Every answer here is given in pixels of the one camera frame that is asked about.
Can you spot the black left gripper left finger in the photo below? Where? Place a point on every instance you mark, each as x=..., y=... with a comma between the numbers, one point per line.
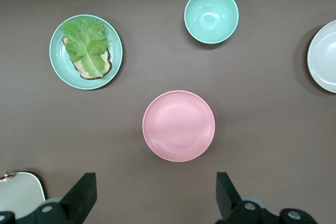
x=78, y=200

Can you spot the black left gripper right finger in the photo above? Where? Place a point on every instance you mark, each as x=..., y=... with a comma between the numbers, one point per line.
x=228, y=203

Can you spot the pink ribbed plate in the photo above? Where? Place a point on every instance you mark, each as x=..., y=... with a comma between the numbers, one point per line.
x=178, y=126

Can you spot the beige toaster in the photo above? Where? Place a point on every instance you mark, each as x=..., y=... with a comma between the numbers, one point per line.
x=18, y=195

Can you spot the toasted bread slice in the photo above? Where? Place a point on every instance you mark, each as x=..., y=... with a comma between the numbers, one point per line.
x=78, y=67

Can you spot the green plate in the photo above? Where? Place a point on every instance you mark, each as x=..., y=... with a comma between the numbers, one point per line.
x=115, y=51

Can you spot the green lettuce leaf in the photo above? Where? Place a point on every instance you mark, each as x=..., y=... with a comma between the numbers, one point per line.
x=84, y=43

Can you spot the beige ribbed plate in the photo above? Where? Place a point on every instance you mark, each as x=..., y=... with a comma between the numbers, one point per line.
x=324, y=56

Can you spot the green bowl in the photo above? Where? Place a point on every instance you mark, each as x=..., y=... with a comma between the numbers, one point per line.
x=211, y=15

